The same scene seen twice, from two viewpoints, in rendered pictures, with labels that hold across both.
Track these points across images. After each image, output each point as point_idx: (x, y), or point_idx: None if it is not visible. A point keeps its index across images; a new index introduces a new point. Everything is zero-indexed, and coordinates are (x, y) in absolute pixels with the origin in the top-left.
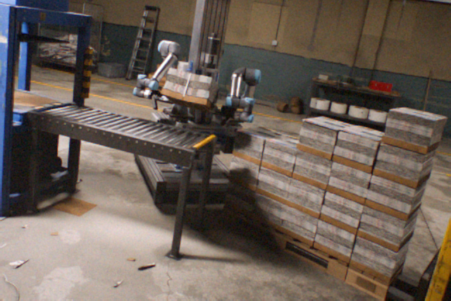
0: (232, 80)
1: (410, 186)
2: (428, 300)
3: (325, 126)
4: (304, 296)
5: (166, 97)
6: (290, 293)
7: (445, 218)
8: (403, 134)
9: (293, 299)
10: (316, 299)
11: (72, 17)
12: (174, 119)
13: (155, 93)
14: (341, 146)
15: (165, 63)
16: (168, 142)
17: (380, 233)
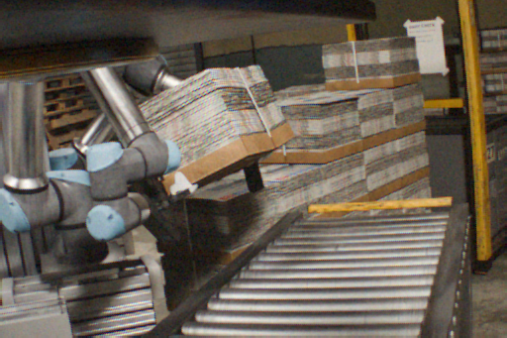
0: (179, 82)
1: (422, 129)
2: (486, 231)
3: (347, 97)
4: (476, 329)
5: (220, 171)
6: (479, 337)
7: (144, 252)
8: (403, 66)
9: (491, 334)
10: (475, 322)
11: None
12: (117, 272)
13: (146, 191)
14: (365, 121)
15: (118, 75)
16: (433, 224)
17: (418, 211)
